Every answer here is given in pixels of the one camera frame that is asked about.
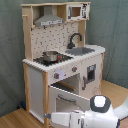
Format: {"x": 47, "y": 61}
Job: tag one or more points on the red stove knob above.
{"x": 56, "y": 75}
{"x": 74, "y": 69}

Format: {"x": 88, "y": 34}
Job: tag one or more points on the white dishwasher door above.
{"x": 90, "y": 76}

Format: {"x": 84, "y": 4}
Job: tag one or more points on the right red stove knob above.
{"x": 74, "y": 69}

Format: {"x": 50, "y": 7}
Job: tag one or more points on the grey range hood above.
{"x": 48, "y": 18}

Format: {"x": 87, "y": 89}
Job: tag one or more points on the small silver pot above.
{"x": 50, "y": 56}

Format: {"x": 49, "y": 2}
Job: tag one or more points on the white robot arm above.
{"x": 100, "y": 115}

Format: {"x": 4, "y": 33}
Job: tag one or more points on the toy microwave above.
{"x": 78, "y": 11}

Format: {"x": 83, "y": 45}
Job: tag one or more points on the silver toy sink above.
{"x": 79, "y": 51}

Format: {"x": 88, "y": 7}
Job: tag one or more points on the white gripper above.
{"x": 70, "y": 120}

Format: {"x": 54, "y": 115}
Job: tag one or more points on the wooden toy kitchen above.
{"x": 39, "y": 78}

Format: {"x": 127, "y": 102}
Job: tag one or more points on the black toy faucet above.
{"x": 72, "y": 40}

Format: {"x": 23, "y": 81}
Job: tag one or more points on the left red stove knob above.
{"x": 56, "y": 75}

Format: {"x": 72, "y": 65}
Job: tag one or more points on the black toy stovetop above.
{"x": 61, "y": 58}

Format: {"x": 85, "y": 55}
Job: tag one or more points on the white oven door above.
{"x": 64, "y": 101}

